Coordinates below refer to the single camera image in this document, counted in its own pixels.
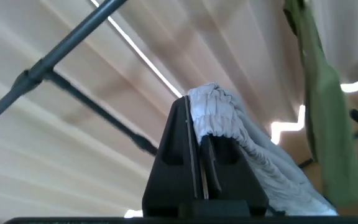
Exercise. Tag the black clothes rack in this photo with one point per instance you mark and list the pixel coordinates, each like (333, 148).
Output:
(61, 49)

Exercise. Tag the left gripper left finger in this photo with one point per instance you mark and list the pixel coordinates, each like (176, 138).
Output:
(172, 180)

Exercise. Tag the pale grey garment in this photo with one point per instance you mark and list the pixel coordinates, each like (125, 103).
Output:
(222, 112)

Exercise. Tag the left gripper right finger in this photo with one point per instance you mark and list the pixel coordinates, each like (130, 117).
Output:
(235, 183)

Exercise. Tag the beige curtain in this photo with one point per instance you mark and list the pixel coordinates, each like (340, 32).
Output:
(57, 161)

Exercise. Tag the green printed t-shirt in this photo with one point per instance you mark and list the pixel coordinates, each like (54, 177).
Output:
(331, 130)

